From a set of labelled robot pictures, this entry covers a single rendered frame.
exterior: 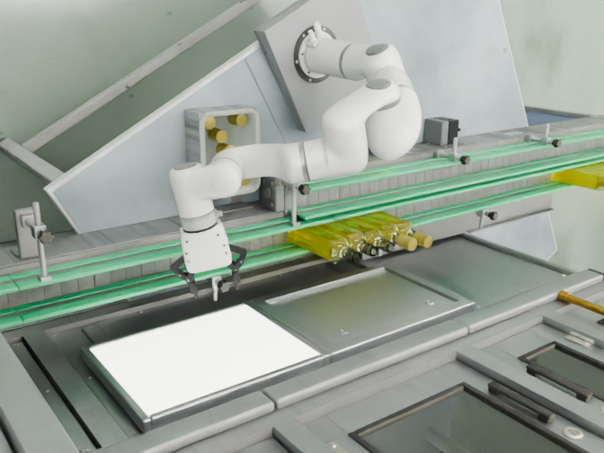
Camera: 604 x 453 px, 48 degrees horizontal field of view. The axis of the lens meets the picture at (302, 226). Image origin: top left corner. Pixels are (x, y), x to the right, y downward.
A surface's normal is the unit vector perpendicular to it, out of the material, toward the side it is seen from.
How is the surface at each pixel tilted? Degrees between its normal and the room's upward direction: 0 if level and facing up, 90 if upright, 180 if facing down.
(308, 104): 3
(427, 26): 0
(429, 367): 0
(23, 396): 90
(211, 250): 25
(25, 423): 90
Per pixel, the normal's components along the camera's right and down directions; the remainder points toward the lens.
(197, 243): 0.07, 0.37
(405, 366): 0.01, -0.95
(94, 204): 0.59, 0.26
